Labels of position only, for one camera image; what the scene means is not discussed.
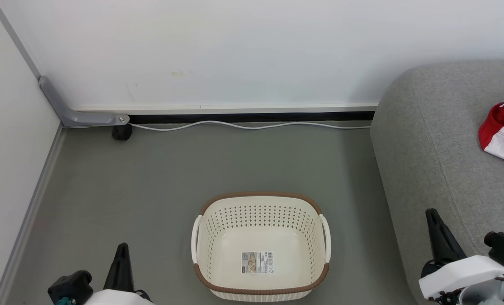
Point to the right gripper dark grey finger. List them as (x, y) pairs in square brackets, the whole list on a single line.
[(444, 245)]

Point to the grey fabric sofa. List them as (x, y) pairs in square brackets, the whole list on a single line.
[(430, 140)]

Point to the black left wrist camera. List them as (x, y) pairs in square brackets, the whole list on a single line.
[(70, 286)]

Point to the paper label sticker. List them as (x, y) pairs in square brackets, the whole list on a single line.
[(258, 262)]

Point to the grey metal frame bracket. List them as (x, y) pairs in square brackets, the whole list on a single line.
[(87, 118)]

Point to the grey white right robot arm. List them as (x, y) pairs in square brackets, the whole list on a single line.
[(485, 295)]

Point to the red and white jersey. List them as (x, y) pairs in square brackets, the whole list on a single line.
[(499, 127)]

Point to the black wall base strip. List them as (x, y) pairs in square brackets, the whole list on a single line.
[(252, 117)]

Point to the cream plastic laundry basket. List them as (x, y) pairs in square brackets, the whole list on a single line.
[(226, 271)]

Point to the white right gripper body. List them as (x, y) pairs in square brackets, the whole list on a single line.
[(463, 275)]

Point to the black caster wheel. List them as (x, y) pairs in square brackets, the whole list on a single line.
[(121, 133)]

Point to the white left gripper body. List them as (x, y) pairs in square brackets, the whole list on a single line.
[(116, 298)]

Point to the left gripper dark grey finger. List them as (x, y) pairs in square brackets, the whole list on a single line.
[(120, 273)]

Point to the grey floor skirting strip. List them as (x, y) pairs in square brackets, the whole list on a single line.
[(27, 220)]

